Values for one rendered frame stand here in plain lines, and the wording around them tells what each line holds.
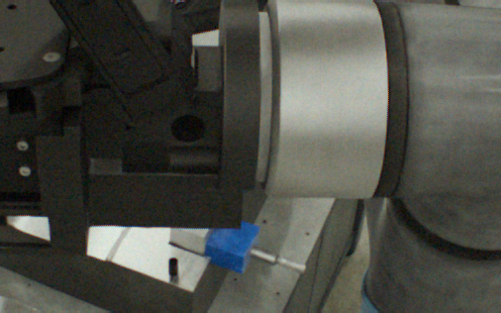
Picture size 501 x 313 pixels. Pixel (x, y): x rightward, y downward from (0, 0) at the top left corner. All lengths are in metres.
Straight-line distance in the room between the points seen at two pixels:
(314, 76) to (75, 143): 0.08
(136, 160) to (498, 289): 0.16
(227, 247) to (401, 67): 0.68
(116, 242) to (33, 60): 0.70
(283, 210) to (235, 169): 0.83
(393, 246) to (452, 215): 0.05
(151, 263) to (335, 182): 0.67
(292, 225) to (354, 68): 0.83
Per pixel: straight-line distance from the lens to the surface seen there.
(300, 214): 1.21
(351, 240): 2.15
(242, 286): 1.14
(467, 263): 0.44
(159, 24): 0.38
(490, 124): 0.38
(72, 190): 0.39
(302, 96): 0.37
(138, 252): 1.05
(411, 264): 0.45
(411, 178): 0.39
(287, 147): 0.37
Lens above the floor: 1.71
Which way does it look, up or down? 46 degrees down
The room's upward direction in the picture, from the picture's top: 6 degrees clockwise
